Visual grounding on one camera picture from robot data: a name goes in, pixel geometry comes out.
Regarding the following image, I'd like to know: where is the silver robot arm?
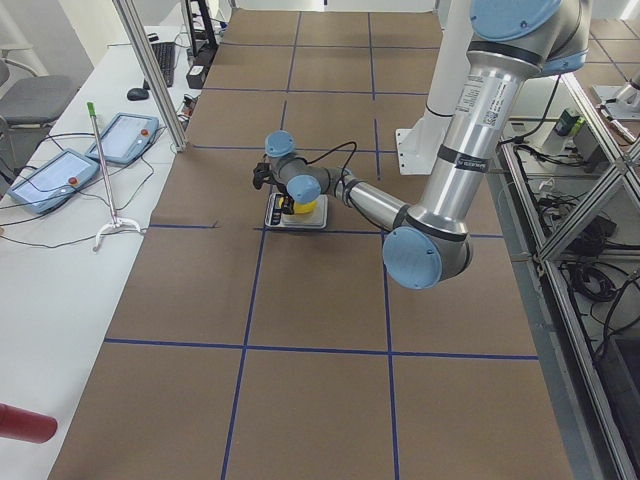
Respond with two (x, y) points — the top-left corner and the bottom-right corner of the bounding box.
(252, 1), (592, 290)

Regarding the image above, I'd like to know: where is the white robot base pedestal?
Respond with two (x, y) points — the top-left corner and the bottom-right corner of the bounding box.
(396, 0), (473, 175)

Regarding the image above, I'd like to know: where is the black computer mouse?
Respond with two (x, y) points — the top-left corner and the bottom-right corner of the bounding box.
(126, 88), (149, 101)

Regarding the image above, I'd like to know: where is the black keyboard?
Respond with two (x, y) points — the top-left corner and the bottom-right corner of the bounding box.
(151, 42), (176, 88)

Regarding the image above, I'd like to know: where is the grey office chair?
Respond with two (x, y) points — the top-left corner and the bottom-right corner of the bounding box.
(1, 43), (77, 185)

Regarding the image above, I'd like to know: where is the aluminium frame post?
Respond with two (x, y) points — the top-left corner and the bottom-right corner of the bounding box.
(112, 0), (187, 152)

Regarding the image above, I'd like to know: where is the brown paper table mat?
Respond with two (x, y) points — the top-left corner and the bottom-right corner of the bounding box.
(51, 10), (572, 479)

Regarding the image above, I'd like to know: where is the green tipped metal stand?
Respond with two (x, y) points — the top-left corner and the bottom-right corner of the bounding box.
(87, 102), (143, 253)

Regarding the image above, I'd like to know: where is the black floor cable bundle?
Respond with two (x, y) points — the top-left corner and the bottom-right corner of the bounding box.
(514, 134), (640, 361)

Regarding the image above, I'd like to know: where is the blue teach pendant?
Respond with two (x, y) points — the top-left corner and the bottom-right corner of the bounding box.
(8, 149), (99, 214)
(100, 112), (159, 166)

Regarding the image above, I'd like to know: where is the red cylinder object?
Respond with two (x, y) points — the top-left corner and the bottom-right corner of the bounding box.
(1, 404), (58, 444)

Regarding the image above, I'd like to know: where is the grey digital kitchen scale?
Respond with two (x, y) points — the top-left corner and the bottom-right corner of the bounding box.
(264, 193), (328, 230)

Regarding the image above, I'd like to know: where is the near blue teach pendant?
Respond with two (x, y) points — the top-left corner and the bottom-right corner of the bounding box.
(8, 149), (99, 214)

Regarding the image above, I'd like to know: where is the far blue teach pendant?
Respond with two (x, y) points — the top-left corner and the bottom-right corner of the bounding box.
(100, 112), (159, 166)

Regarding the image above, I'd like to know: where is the aluminium side frame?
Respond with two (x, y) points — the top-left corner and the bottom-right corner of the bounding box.
(495, 75), (639, 479)

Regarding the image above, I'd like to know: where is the black label box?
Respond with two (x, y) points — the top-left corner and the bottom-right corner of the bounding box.
(185, 65), (208, 90)

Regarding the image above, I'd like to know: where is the yellow mango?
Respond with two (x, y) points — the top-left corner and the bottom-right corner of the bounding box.
(294, 200), (318, 215)

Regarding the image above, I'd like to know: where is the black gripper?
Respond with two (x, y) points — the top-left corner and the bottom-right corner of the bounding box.
(252, 162), (295, 215)

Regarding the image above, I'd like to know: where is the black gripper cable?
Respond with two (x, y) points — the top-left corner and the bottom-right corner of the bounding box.
(304, 141), (359, 177)

